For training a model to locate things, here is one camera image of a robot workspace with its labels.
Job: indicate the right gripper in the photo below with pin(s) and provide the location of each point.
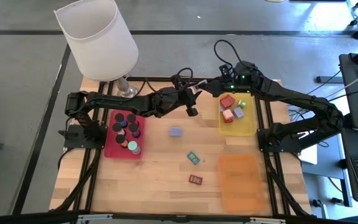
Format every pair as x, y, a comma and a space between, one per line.
222, 87

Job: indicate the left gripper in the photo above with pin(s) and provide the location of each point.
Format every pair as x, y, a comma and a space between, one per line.
179, 99

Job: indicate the red charger cube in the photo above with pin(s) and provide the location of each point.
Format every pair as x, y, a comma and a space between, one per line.
227, 101
228, 121

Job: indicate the pink charger cube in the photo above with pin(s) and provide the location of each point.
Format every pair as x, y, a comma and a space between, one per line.
227, 114

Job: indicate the lavender digital clock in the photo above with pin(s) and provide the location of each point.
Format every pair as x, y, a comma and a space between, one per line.
176, 132

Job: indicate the teal digital clock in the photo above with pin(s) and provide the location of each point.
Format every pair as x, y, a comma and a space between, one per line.
193, 157

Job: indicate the white bottle black cap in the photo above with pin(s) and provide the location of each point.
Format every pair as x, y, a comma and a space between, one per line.
117, 127

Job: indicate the orange bottle black cap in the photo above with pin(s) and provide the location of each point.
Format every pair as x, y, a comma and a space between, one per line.
120, 139

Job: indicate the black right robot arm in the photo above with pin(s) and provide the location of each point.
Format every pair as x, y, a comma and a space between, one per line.
291, 93

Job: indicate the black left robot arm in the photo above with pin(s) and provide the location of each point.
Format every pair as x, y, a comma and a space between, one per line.
120, 104

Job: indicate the yellow plastic tray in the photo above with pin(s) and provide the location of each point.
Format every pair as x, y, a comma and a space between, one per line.
244, 127

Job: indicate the silver lamp base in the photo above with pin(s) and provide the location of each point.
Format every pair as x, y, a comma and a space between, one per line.
126, 90

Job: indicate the red digital clock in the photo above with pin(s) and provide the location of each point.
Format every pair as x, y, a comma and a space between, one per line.
195, 179

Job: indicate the red plastic tray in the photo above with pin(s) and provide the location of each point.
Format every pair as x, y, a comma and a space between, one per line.
112, 152

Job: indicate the white lampshade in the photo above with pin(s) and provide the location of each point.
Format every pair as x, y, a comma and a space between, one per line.
101, 40

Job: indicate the orange plastic tray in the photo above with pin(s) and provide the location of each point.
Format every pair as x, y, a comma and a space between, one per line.
239, 186

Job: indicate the grey desk foot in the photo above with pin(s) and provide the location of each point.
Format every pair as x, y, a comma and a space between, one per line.
329, 79

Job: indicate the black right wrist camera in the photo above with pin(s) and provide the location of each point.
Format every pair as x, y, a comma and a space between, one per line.
225, 70

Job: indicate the grey desk leg frame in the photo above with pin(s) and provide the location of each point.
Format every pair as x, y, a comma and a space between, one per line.
322, 171

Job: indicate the grey metal bracket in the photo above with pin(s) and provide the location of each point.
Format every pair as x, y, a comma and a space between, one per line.
95, 217
267, 221

